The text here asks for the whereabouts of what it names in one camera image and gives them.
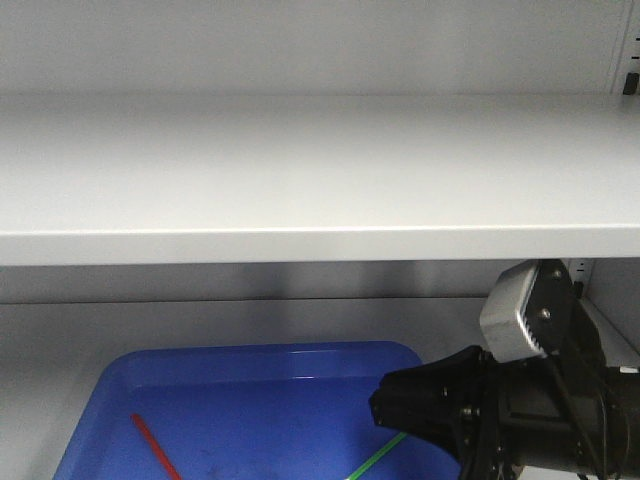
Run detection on blue plastic tray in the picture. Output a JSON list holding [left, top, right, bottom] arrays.
[[56, 342, 460, 479]]

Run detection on upper black shelf clip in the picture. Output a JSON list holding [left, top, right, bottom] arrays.
[[622, 72, 640, 96]]

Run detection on red plastic spoon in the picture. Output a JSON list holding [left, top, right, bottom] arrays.
[[130, 413, 182, 480]]

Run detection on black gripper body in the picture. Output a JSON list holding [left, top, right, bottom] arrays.
[[369, 346, 505, 479]]

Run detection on white cabinet shelf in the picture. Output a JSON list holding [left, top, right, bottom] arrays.
[[1, 95, 639, 266]]

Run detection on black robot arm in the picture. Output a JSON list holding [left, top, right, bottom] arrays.
[[369, 303, 639, 479]]

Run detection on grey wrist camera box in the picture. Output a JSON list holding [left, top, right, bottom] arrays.
[[479, 259, 575, 363]]

